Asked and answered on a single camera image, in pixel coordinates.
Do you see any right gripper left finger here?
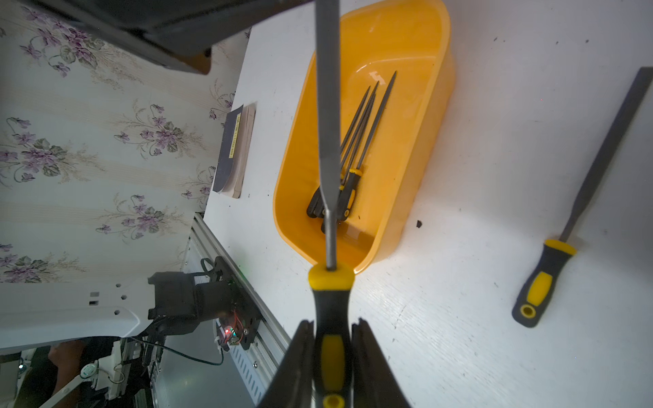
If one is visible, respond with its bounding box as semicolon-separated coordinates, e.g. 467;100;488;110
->
257;321;315;408

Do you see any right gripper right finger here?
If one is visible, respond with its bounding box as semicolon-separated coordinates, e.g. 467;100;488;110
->
352;319;410;408

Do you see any yellow-black file tool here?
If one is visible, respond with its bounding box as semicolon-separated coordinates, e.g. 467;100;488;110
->
306;82;379;219
337;71;397;222
305;85;372;218
309;1;355;407
512;66;652;328

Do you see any yellow plastic storage tray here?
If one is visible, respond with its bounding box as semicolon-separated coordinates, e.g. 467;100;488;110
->
274;1;456;273

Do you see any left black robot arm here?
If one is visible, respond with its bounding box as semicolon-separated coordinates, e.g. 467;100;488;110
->
1;1;315;353

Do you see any dark blue notebook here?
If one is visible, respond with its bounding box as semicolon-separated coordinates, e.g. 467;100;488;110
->
212;103;257;199

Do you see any aluminium mounting rail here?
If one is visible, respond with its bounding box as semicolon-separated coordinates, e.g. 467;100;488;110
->
183;212;290;406

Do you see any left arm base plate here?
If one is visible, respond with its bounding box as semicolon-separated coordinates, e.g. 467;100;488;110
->
197;256;263;351

